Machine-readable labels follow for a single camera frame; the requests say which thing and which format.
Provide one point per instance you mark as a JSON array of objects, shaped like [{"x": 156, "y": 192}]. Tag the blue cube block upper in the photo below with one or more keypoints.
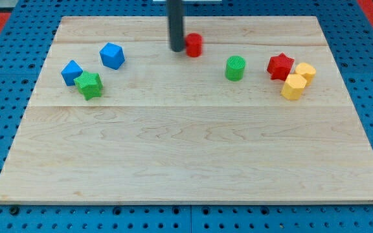
[{"x": 112, "y": 56}]

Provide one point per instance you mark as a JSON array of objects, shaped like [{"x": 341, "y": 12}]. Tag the red star block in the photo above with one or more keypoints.
[{"x": 280, "y": 66}]

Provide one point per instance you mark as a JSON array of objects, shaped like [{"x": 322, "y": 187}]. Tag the yellow heart block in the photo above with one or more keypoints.
[{"x": 307, "y": 71}]

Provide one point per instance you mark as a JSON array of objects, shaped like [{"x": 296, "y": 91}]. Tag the wooden board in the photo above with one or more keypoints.
[{"x": 172, "y": 130}]

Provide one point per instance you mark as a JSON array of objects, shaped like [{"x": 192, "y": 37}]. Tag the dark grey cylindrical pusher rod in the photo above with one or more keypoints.
[{"x": 175, "y": 24}]

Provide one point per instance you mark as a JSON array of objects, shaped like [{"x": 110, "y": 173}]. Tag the blue cube block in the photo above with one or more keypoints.
[
  {"x": 112, "y": 56},
  {"x": 71, "y": 71}
]

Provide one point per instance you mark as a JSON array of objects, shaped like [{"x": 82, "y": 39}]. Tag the green star block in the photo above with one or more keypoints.
[{"x": 89, "y": 85}]

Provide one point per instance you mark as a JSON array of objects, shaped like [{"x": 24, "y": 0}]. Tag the yellow hexagon block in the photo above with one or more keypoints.
[{"x": 293, "y": 87}]

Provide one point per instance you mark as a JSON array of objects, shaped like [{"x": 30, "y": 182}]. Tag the blue cube block left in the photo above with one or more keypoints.
[{"x": 71, "y": 71}]

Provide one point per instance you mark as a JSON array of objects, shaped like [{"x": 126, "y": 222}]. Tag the red cylinder block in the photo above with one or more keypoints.
[{"x": 194, "y": 43}]

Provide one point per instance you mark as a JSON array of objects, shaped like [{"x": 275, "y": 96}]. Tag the green cylinder block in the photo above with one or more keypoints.
[{"x": 234, "y": 69}]

